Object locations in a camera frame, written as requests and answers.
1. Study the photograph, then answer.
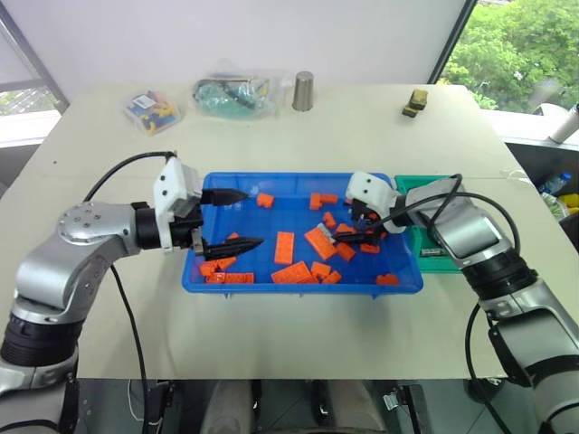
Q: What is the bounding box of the large orange building plate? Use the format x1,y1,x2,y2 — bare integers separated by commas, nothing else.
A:
271,260,318,285
303,227,340,261

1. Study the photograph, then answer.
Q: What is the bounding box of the bag of colourful bricks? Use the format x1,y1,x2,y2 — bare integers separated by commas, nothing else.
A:
118,90,185,137

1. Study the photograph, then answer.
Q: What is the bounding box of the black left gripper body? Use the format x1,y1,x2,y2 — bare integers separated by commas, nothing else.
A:
167,203,210,261

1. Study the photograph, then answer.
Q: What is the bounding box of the yellow container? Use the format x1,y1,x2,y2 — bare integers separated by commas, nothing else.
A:
558,193,579,219

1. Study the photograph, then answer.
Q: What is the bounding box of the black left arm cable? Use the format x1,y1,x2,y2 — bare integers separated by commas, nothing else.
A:
82,151,178,434

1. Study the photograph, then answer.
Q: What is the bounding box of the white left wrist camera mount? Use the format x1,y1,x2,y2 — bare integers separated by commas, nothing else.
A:
152,157,204,252

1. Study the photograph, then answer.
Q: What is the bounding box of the orange L-shaped building brick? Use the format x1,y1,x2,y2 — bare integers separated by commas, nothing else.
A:
308,192,338,212

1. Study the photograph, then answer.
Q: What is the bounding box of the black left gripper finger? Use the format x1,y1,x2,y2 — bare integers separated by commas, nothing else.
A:
203,237,265,262
201,187,250,208

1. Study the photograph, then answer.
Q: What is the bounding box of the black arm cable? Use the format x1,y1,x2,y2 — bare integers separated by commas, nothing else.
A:
378,173,520,434
82,151,178,434

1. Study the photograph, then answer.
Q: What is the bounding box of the metal cup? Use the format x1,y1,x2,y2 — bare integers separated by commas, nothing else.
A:
291,71,316,111

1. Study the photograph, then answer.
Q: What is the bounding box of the black window frame post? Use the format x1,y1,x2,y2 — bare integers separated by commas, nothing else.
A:
426,0,479,85

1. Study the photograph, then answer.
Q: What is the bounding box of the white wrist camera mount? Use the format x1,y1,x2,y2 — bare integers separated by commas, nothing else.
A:
346,171,408,235
152,157,204,252

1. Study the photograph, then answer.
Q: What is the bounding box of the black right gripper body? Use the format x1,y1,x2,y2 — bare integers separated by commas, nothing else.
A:
350,198,388,234

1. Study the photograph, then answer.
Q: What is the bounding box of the long orange building brick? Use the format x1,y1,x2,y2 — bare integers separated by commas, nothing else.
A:
198,255,239,278
211,270,256,285
273,231,297,265

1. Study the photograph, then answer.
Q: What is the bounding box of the yellow toy truck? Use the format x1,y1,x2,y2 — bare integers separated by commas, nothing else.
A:
400,89,430,119

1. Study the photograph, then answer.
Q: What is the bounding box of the grey window frame post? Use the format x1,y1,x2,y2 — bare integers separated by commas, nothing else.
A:
0,4,71,112

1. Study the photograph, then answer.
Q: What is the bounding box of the clear plastic water bottle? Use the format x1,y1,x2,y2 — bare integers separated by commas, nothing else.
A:
537,171,574,193

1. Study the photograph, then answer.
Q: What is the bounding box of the green plastic bin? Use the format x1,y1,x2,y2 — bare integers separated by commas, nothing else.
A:
394,175,463,275

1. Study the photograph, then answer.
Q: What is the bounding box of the clear bag with green contents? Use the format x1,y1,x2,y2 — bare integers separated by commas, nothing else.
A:
188,58,291,121

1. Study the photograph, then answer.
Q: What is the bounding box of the blue plastic bin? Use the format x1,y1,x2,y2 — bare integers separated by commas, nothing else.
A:
180,170,425,299

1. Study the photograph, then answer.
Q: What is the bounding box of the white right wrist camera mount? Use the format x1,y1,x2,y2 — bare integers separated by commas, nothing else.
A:
346,171,408,235

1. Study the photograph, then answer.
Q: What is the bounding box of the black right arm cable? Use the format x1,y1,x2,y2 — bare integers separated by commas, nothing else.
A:
378,173,520,434

